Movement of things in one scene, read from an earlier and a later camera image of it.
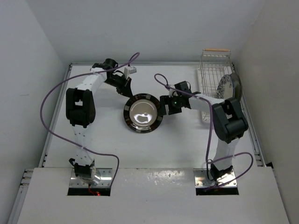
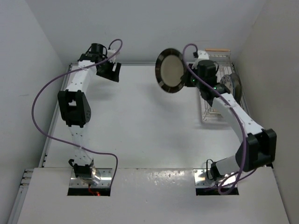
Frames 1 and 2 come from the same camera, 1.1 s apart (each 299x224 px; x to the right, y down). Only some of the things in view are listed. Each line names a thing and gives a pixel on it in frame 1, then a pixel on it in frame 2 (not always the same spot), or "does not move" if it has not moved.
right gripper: [165, 100] → [185, 78]
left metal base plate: [106, 179] does not move
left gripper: [125, 88] → [111, 75]
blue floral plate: [225, 87] does not move
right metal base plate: [202, 179] does not move
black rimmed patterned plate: [141, 113] → [169, 68]
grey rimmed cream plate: [237, 86] does not move
